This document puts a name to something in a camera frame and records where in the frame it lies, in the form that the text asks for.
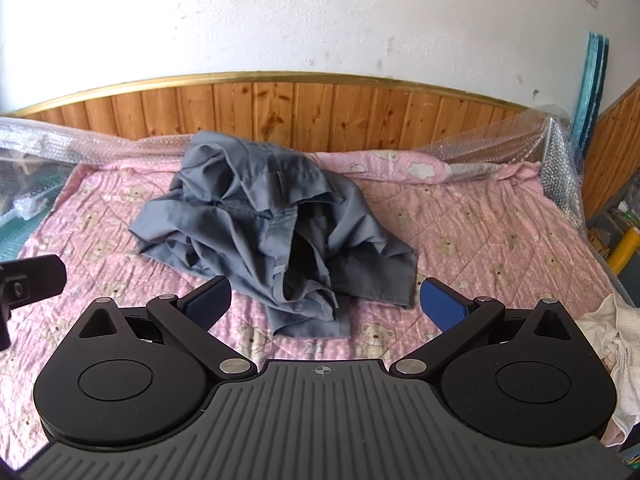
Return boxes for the pink bear-print blanket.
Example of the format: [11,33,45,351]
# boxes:
[0,150,633,461]

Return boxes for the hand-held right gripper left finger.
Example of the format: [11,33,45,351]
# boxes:
[65,276,251,379]

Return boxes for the grey pants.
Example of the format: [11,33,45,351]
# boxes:
[129,131,420,339]

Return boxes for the teal boards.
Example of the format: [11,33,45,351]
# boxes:
[570,30,611,153]

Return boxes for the yellow roll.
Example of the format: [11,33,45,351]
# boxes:
[607,227,640,276]

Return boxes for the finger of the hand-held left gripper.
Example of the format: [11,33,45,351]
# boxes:
[0,254,68,352]

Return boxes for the wooden wall panel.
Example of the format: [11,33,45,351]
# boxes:
[582,91,640,221]

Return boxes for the dim clutter pile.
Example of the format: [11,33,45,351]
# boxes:
[587,199,640,261]

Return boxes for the wooden headboard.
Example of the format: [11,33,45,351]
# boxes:
[7,72,533,153]

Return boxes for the white cloth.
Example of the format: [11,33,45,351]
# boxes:
[575,294,640,466]

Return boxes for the pink bear-print pillow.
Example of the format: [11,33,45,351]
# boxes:
[312,149,451,183]

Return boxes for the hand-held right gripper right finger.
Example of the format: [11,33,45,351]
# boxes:
[390,277,583,376]

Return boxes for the clear bubble wrap sheet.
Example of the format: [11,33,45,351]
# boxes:
[0,116,193,271]
[417,105,591,241]

